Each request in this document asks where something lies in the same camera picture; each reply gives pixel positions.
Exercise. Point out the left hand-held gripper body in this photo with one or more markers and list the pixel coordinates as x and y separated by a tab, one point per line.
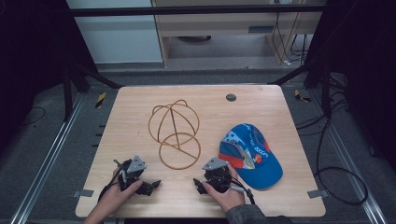
132	174

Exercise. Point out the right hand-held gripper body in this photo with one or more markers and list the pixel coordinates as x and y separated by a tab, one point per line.
218	177

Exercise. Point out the person's right hand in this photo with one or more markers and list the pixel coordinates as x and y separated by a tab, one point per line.
229	197

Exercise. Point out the person's left hand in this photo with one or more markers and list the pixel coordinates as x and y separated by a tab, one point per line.
113	196

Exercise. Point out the blue baseball cap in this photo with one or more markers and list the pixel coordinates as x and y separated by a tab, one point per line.
249	155

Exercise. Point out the grey round table grommet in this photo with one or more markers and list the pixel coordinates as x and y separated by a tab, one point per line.
231	97

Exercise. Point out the yellow black striped tape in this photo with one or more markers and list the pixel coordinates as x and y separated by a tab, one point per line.
300	96
100	99

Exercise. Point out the white cabinet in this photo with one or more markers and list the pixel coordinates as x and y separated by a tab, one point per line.
118	37

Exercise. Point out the black curtain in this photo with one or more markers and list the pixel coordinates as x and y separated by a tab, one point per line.
31	62
364	62

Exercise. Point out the light wooden desk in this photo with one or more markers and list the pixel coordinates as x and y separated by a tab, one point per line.
218	25

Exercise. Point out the grey table bracket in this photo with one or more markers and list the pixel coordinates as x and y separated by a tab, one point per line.
83	193
317	193

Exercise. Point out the aluminium floor rail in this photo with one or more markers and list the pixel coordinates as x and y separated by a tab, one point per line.
46	161
348	161

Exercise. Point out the black metal frame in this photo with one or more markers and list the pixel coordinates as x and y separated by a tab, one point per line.
186	11

